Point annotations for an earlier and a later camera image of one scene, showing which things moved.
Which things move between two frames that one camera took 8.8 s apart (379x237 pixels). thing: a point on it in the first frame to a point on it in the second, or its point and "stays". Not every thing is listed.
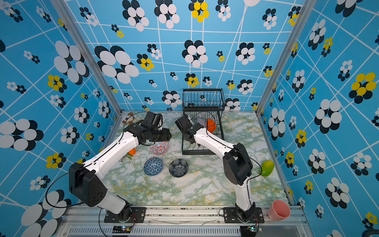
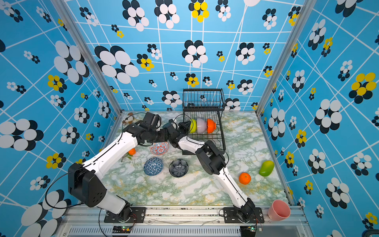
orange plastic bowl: (210, 123) stays
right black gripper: (197, 125) to (186, 129)
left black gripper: (167, 136) stays
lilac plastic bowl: (202, 122) stays
